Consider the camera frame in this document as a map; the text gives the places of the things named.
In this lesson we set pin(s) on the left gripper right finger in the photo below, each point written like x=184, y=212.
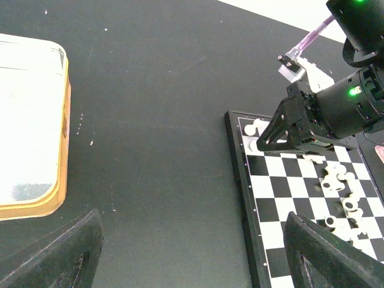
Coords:
x=318, y=258

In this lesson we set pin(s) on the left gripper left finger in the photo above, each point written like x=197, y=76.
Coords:
x=66, y=257

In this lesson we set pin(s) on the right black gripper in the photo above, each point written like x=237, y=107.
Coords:
x=297, y=124

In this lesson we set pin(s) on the white knight chess piece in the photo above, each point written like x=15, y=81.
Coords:
x=254, y=148

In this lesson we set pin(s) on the white rook chess piece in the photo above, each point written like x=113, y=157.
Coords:
x=257, y=127

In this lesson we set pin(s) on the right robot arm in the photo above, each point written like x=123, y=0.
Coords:
x=355, y=103

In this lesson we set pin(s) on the black and white chessboard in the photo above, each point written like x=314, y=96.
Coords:
x=273, y=185

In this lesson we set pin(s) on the pink metal tray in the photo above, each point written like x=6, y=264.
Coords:
x=379, y=149

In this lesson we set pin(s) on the gold metal tray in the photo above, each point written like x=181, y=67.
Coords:
x=35, y=126

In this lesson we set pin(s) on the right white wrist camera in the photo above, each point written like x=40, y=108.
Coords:
x=295, y=68

